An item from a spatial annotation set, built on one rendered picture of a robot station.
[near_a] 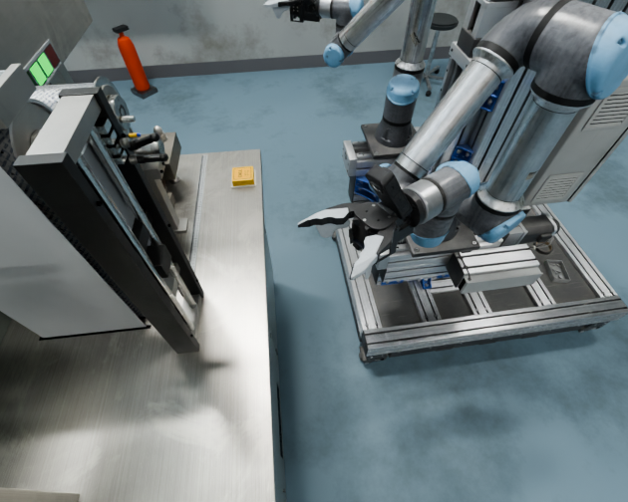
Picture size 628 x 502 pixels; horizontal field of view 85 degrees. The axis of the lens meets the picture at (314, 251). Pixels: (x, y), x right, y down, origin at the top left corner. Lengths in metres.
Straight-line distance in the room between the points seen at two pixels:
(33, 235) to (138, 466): 0.46
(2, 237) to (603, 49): 1.00
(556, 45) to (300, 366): 1.50
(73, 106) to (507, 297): 1.80
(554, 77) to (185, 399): 0.95
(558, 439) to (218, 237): 1.66
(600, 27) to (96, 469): 1.17
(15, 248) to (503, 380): 1.86
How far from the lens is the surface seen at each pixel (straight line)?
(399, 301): 1.72
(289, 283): 1.97
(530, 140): 0.87
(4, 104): 0.60
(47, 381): 0.99
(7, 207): 0.66
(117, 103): 0.91
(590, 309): 2.08
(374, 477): 1.69
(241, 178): 1.16
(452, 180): 0.68
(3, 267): 0.80
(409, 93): 1.40
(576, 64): 0.79
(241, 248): 0.99
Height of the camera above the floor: 1.67
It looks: 53 degrees down
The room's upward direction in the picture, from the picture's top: straight up
